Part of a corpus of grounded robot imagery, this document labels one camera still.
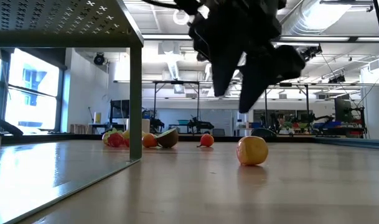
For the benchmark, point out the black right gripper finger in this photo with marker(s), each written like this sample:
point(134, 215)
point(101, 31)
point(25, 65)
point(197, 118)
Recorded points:
point(223, 77)
point(264, 71)

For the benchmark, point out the red yellow toy apple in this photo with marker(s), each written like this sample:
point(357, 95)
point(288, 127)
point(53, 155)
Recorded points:
point(207, 140)

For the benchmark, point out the small orange toy fruit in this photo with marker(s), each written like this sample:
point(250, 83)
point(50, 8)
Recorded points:
point(252, 150)
point(149, 140)

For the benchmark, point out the toy kiwi half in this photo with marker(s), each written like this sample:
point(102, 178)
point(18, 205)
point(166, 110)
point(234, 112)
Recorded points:
point(168, 138)

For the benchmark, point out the yellow toy lemon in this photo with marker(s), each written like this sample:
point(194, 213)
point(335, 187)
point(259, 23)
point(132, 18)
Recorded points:
point(126, 133)

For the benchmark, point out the red toy strawberry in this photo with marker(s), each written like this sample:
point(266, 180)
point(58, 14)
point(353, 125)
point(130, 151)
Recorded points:
point(115, 140)
point(127, 142)

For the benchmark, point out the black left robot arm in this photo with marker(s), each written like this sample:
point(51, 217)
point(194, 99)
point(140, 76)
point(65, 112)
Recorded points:
point(5, 124)

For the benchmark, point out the grey chair back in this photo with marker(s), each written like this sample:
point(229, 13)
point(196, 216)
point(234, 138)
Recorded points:
point(218, 132)

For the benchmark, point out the teal bin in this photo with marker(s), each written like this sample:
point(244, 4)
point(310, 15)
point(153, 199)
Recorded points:
point(183, 122)

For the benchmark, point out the overhead light bar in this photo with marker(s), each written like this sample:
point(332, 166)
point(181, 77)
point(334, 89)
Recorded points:
point(164, 36)

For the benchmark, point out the black equipment rack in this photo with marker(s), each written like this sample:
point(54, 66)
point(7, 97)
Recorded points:
point(348, 115)

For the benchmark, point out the black monitor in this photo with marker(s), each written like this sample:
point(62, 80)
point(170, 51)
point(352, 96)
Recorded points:
point(122, 109)

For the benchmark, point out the black hanging spotlight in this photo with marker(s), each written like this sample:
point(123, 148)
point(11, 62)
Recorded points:
point(99, 59)

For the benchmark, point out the yellow container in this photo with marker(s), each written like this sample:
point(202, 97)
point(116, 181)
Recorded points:
point(97, 117)

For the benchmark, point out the orange yellow toy peach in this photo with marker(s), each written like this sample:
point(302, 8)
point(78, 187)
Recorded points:
point(104, 138)

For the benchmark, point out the wooden crates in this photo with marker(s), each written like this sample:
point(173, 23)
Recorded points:
point(78, 128)

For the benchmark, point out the green perforated metal shelf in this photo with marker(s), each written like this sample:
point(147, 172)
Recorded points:
point(68, 21)

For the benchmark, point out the large window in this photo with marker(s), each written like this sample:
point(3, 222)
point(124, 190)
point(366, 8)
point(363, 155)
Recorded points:
point(33, 93)

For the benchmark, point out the black workstation frame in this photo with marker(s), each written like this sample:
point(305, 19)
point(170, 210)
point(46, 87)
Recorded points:
point(198, 105)

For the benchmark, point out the silver ventilation duct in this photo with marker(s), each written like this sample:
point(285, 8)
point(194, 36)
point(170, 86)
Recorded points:
point(316, 15)

